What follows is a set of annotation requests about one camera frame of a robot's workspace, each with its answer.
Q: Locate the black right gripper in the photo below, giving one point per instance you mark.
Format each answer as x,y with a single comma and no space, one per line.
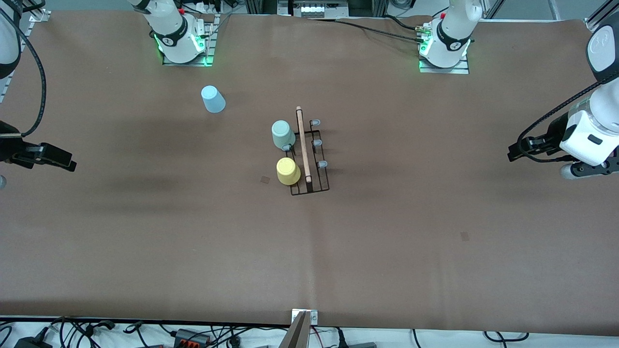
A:
13,149

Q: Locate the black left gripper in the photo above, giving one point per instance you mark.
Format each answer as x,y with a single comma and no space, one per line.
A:
545,143

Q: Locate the mint green plastic cup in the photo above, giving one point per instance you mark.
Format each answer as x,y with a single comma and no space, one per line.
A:
283,135

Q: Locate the yellow plastic cup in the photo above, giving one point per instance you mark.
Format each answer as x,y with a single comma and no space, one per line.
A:
288,172

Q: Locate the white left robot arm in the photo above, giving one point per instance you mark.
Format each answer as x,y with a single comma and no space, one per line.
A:
604,116

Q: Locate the light blue plastic cup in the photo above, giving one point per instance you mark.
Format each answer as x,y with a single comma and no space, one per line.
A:
213,100

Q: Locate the brown table mat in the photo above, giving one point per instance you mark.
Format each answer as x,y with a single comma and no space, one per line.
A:
387,266

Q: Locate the black power adapter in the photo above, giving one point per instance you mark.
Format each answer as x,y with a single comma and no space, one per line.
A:
31,343

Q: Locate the black orange connector box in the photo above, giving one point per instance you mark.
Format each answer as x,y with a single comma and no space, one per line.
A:
191,337

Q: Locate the grey electrical box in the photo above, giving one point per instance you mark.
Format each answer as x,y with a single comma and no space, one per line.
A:
314,9

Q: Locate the grey angled beam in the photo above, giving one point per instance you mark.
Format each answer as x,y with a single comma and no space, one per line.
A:
296,336

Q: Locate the perforated aluminium rail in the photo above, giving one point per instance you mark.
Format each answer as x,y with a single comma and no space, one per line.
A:
14,67

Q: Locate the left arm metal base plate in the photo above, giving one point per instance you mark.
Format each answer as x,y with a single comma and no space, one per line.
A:
459,70

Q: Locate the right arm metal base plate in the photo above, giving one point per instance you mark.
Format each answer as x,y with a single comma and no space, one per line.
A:
211,43

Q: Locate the black frame post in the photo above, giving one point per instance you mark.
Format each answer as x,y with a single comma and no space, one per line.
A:
261,6
367,7

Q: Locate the small metal edge bracket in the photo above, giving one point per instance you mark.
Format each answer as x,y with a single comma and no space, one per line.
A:
314,316

